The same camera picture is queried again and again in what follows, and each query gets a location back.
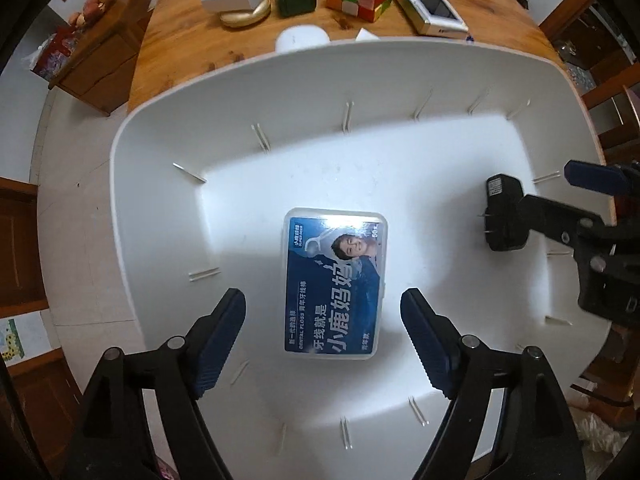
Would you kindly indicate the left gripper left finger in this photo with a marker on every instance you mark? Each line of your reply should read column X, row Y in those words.
column 116, row 440

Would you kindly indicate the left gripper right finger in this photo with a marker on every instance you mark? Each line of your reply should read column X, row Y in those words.
column 536, row 436

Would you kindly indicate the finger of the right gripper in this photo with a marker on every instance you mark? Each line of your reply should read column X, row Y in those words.
column 596, row 178
column 565, row 224

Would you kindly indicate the black power adapter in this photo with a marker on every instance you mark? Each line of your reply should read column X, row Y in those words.
column 504, row 229

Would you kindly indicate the silver digital camera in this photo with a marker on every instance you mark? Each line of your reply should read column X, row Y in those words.
column 436, row 18

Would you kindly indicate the blue dental floss box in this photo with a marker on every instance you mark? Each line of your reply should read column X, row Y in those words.
column 334, row 266

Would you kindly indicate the white paper piece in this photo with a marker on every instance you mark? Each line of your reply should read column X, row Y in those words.
column 365, row 35

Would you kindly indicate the white plastic tray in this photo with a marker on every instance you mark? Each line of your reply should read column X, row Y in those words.
column 323, row 183

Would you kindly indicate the wooden side cabinet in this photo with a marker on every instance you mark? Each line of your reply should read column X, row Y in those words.
column 99, row 73

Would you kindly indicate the red tissue box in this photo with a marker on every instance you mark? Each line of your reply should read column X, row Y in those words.
column 54, row 53

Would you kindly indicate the gold round compact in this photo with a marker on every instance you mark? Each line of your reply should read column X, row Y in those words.
column 246, row 18

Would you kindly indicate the fruit pile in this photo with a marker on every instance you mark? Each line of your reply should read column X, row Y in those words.
column 91, row 12

